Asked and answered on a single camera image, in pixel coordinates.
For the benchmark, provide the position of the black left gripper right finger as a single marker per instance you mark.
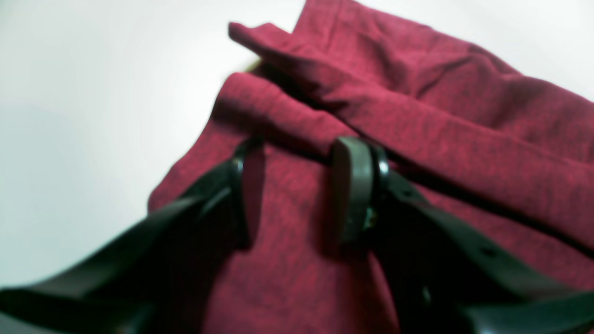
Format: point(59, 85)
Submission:
point(444, 276)

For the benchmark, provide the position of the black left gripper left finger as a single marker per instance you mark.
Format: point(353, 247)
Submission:
point(122, 286)

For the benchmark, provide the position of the maroon t-shirt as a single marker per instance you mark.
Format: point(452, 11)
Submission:
point(510, 154)

